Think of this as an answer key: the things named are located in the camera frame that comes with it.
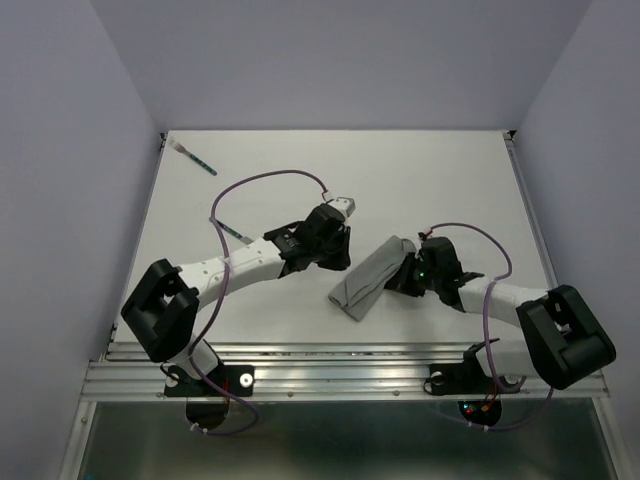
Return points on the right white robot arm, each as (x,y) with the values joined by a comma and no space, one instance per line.
(562,341)

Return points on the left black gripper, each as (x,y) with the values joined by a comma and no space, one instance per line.
(342,260)

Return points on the aluminium rail frame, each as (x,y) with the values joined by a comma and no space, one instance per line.
(338,399)

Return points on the grey cloth napkin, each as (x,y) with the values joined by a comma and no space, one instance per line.
(357,293)

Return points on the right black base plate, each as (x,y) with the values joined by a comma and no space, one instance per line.
(457,379)

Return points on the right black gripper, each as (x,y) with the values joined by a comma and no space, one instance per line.
(400,282)

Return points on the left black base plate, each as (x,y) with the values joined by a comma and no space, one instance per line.
(237,380)

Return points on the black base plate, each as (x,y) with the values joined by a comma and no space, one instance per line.
(457,379)
(237,380)

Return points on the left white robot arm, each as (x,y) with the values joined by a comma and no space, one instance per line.
(162,308)

